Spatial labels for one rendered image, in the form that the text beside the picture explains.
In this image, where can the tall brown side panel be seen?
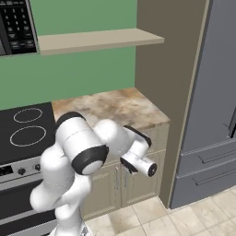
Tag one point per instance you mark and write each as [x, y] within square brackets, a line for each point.
[166, 67]

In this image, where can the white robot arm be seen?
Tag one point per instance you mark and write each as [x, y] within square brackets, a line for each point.
[72, 138]

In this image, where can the black oven knob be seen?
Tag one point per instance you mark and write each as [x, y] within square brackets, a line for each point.
[21, 171]
[37, 167]

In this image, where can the steel oven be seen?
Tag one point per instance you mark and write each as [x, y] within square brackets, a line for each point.
[15, 196]

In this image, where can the beige wall shelf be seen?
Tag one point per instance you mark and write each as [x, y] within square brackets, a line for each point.
[92, 41]

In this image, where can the black hob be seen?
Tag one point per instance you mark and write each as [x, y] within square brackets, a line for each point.
[27, 138]

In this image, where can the grey fridge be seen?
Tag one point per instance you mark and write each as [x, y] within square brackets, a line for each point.
[209, 107]

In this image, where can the beige cupboard door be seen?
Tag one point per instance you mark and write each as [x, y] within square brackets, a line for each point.
[144, 190]
[101, 196]

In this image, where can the black microwave oven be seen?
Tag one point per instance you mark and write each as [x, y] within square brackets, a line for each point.
[17, 24]

